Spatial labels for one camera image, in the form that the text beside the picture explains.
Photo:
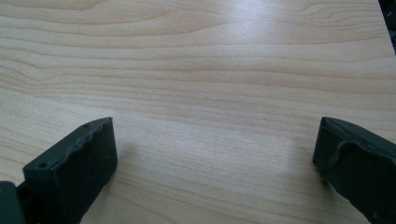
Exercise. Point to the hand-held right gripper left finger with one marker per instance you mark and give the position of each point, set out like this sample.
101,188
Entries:
74,168

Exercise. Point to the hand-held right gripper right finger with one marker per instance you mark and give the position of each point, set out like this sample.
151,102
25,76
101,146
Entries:
358,161

